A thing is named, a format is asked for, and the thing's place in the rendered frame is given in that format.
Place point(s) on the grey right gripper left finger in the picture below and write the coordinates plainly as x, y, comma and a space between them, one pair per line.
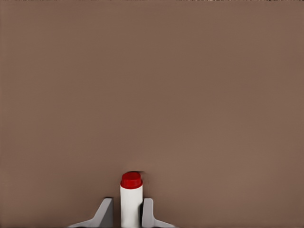
104, 213

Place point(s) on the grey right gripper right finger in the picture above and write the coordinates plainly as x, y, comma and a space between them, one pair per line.
147, 212

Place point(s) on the white bottle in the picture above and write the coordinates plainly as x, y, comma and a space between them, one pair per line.
130, 206

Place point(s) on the red bottle cap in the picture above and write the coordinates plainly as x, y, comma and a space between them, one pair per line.
131, 180

